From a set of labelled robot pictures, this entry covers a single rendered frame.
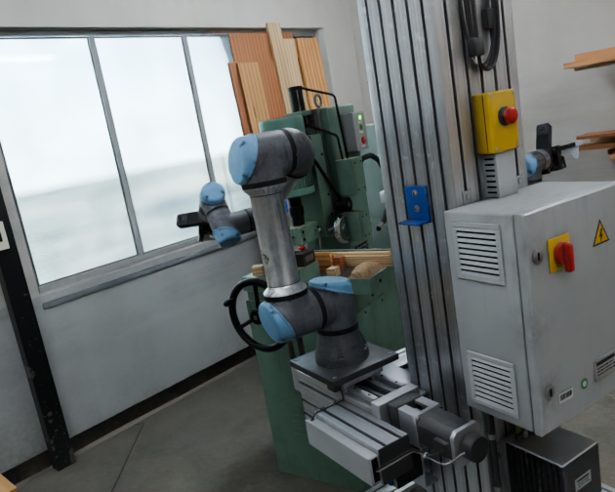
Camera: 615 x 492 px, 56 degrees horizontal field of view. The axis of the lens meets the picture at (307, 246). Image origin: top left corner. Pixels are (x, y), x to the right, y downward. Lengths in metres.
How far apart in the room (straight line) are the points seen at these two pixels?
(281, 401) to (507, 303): 1.48
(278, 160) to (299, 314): 0.39
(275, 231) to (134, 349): 2.13
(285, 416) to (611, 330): 1.50
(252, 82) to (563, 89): 1.98
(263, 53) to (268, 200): 2.71
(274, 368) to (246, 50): 2.24
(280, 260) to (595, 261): 0.72
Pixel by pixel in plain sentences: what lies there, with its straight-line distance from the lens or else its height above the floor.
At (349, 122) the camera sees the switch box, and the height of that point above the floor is 1.44.
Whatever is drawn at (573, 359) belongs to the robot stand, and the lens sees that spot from 1.38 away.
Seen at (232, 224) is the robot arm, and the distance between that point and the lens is 1.78.
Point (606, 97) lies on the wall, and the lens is 4.10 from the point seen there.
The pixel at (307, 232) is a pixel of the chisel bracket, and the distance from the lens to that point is 2.37.
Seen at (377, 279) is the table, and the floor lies 0.88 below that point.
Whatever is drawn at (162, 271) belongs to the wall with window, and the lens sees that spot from 3.52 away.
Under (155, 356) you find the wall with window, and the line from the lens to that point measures 3.57.
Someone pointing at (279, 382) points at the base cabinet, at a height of 0.44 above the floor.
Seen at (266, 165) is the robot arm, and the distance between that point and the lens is 1.43.
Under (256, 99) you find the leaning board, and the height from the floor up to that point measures 1.68.
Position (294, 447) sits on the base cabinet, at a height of 0.14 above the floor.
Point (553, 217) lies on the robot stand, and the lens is 1.25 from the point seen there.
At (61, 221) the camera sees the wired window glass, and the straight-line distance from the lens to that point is 3.31.
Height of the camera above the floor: 1.46
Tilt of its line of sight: 12 degrees down
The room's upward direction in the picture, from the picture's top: 10 degrees counter-clockwise
